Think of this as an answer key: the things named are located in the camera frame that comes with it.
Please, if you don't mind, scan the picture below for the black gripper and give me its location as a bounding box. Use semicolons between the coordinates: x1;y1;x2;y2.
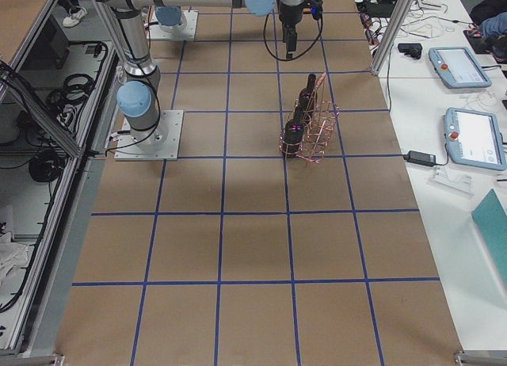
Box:
278;0;306;59

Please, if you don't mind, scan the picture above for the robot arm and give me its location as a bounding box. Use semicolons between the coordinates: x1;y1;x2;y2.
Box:
94;0;311;151
154;6;187;32

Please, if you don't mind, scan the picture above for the dark wine bottle left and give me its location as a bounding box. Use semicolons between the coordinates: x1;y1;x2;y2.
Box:
298;73;316;114

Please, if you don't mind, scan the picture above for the dark wine bottle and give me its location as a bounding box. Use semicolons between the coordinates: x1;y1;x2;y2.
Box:
281;105;304;158
298;73;316;114

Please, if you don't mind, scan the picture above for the dark wine bottle right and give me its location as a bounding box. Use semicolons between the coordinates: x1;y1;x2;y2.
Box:
281;105;304;158

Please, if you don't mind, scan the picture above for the black power brick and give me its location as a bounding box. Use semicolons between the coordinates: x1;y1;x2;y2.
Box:
398;43;422;59

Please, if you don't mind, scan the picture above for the teach pendant far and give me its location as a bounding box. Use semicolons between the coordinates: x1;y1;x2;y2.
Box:
429;47;492;89

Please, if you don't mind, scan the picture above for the teach pendant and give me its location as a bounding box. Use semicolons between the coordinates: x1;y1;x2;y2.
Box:
444;108;506;171
429;47;492;89

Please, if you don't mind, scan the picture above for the black power adapter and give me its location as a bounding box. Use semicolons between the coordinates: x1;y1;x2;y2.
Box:
403;151;436;167

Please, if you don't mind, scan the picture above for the teach pendant near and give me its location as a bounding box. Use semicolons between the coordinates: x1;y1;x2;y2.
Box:
444;108;506;171

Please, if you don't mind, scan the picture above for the clear acrylic stand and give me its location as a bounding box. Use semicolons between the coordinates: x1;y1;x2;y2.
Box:
428;166;475;198

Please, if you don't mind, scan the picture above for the teal folder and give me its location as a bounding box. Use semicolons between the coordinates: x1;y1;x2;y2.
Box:
471;189;506;288

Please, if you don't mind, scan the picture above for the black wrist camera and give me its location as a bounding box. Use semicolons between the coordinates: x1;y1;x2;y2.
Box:
308;0;323;21

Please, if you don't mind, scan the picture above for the copper wire bottle basket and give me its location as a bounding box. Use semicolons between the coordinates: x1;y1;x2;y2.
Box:
279;73;339;163

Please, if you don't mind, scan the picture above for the aluminium frame post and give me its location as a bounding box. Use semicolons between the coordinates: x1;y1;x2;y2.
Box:
371;0;414;76

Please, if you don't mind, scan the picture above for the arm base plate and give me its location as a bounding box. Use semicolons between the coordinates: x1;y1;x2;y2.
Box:
114;110;184;161
147;8;199;41

